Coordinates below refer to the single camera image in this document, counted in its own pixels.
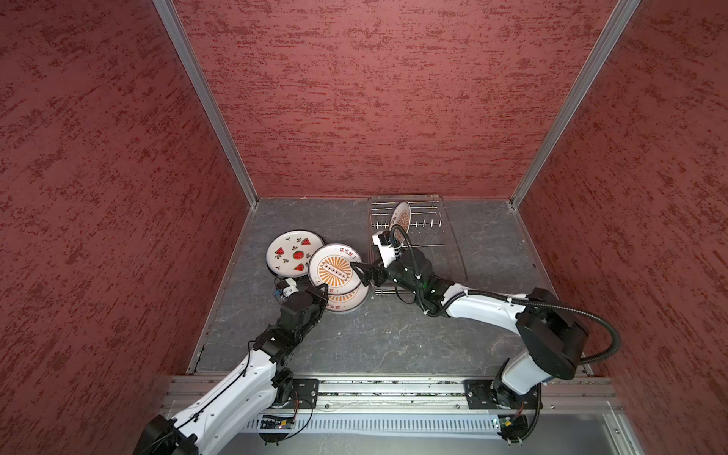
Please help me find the steel wire dish rack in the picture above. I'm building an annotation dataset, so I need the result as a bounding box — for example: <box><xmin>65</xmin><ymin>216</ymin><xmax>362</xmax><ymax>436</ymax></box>
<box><xmin>368</xmin><ymin>195</ymin><xmax>468</xmax><ymax>284</ymax></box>

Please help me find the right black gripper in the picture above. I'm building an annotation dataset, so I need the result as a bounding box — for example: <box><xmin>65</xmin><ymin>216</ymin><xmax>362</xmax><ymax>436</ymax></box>
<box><xmin>351</xmin><ymin>245</ymin><xmax>422</xmax><ymax>296</ymax></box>

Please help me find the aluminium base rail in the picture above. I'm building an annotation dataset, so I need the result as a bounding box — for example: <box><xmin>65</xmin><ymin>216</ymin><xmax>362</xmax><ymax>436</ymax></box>
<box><xmin>161</xmin><ymin>373</ymin><xmax>624</xmax><ymax>413</ymax></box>

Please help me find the dark rim striped plate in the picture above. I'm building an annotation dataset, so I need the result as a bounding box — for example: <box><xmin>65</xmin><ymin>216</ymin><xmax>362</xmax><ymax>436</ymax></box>
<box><xmin>265</xmin><ymin>248</ymin><xmax>309</xmax><ymax>278</ymax></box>

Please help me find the white perforated cable tray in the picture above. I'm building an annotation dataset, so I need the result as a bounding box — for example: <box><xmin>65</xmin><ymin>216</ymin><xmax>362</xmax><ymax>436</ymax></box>
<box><xmin>241</xmin><ymin>413</ymin><xmax>502</xmax><ymax>438</ymax></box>

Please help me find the right small circuit board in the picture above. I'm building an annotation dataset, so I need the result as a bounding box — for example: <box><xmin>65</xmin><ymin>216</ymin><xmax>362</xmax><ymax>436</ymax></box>
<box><xmin>499</xmin><ymin>415</ymin><xmax>530</xmax><ymax>444</ymax></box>

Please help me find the right aluminium corner post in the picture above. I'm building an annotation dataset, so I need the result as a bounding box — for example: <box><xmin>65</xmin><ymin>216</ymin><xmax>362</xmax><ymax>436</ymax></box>
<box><xmin>510</xmin><ymin>0</ymin><xmax>641</xmax><ymax>210</ymax></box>

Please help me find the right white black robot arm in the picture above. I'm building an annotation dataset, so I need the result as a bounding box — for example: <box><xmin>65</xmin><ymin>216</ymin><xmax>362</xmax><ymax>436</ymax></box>
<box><xmin>351</xmin><ymin>253</ymin><xmax>589</xmax><ymax>409</ymax></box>

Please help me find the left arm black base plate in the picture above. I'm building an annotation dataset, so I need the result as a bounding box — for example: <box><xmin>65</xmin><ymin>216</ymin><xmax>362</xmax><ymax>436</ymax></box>
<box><xmin>275</xmin><ymin>378</ymin><xmax>320</xmax><ymax>410</ymax></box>

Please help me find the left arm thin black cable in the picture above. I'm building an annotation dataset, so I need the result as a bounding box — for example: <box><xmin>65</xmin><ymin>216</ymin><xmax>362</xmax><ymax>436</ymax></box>
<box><xmin>135</xmin><ymin>275</ymin><xmax>286</xmax><ymax>453</ymax></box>

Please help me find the aluminium corner post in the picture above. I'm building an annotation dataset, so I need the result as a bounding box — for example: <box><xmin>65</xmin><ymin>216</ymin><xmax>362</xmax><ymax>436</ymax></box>
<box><xmin>510</xmin><ymin>0</ymin><xmax>641</xmax><ymax>210</ymax></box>
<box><xmin>153</xmin><ymin>0</ymin><xmax>260</xmax><ymax>210</ymax></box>

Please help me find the left small circuit board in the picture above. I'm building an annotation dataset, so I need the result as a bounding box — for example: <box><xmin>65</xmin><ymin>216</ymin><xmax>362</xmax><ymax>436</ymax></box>
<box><xmin>259</xmin><ymin>415</ymin><xmax>297</xmax><ymax>431</ymax></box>

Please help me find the orange sunburst white plate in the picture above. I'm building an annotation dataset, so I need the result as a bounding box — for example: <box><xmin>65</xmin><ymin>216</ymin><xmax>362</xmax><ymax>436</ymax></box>
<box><xmin>308</xmin><ymin>244</ymin><xmax>361</xmax><ymax>296</ymax></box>

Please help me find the watermelon plate blue rim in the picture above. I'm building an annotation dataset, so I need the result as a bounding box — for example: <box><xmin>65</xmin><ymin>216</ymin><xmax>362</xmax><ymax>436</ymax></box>
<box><xmin>265</xmin><ymin>229</ymin><xmax>324</xmax><ymax>278</ymax></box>

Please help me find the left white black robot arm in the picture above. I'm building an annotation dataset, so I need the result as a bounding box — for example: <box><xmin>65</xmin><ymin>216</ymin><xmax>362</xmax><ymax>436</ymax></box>
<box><xmin>134</xmin><ymin>284</ymin><xmax>329</xmax><ymax>454</ymax></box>

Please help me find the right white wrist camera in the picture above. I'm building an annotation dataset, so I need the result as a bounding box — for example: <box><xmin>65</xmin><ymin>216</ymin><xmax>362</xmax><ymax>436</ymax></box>
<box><xmin>372</xmin><ymin>229</ymin><xmax>400</xmax><ymax>268</ymax></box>

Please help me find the small circuit board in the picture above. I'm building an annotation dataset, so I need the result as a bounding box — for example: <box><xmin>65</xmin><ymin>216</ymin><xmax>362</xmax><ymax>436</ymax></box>
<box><xmin>499</xmin><ymin>415</ymin><xmax>530</xmax><ymax>444</ymax></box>
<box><xmin>259</xmin><ymin>415</ymin><xmax>297</xmax><ymax>431</ymax></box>

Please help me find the left aluminium corner post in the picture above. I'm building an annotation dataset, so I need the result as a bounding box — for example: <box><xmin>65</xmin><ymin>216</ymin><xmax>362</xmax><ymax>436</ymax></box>
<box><xmin>153</xmin><ymin>0</ymin><xmax>260</xmax><ymax>210</ymax></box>

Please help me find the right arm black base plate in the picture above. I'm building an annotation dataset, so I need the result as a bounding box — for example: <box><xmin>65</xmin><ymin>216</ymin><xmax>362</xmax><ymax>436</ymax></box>
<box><xmin>464</xmin><ymin>379</ymin><xmax>541</xmax><ymax>411</ymax></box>

